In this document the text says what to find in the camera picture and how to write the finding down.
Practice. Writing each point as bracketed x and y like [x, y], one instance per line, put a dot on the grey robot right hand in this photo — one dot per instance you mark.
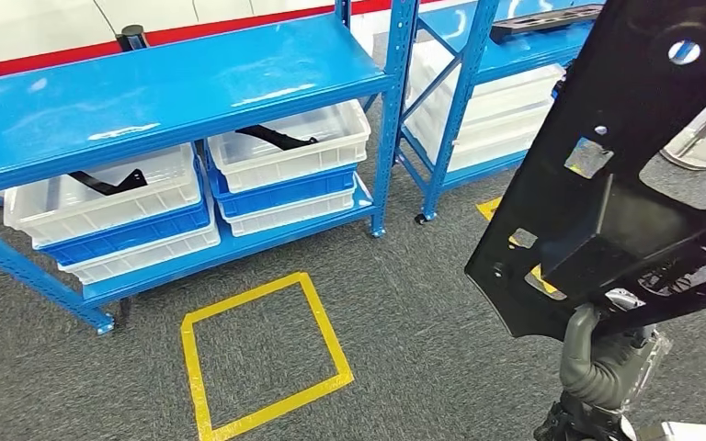
[609, 383]

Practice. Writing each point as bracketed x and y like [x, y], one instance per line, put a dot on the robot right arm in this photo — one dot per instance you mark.
[572, 426]

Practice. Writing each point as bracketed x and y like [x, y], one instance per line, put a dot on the blue steel shelf rack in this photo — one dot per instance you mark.
[452, 122]
[176, 79]

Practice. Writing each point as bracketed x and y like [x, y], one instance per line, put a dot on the white round stand base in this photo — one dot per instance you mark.
[694, 159]

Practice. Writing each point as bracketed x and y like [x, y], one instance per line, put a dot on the white plastic bin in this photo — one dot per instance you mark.
[487, 155]
[292, 164]
[146, 258]
[511, 82]
[499, 125]
[115, 213]
[292, 218]

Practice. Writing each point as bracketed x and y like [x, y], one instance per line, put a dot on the white car with red stripe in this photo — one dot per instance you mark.
[54, 24]

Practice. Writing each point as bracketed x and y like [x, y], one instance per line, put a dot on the black bracket part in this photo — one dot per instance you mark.
[280, 141]
[106, 184]

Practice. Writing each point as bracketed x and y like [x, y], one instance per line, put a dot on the black cylinder post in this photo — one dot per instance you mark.
[132, 38]

